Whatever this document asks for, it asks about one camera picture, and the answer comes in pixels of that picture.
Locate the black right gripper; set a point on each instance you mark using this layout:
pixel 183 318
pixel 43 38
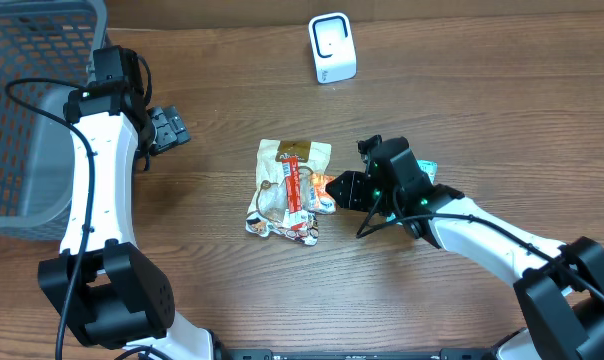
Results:
pixel 360 189

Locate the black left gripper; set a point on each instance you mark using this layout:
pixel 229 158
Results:
pixel 167 128

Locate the small orange snack packet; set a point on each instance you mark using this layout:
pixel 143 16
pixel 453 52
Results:
pixel 320 201

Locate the red stick snack packet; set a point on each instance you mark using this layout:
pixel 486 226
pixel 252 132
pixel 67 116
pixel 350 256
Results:
pixel 292 181

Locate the beige pet treat bag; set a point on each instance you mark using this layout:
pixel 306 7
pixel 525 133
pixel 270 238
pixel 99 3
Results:
pixel 268 211

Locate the teal orange snack packet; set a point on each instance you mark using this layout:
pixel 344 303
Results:
pixel 427 169

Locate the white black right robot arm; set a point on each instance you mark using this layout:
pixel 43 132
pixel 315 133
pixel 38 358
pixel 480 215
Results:
pixel 559 286

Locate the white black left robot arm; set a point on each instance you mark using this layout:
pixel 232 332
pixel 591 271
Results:
pixel 106 291

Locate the white barcode scanner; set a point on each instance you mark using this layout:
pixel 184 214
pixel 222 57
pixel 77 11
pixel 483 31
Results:
pixel 333 47

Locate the grey plastic mesh basket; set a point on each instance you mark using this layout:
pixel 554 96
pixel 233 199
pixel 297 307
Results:
pixel 42 44

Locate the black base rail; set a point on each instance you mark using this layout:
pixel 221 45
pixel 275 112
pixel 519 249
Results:
pixel 443 354

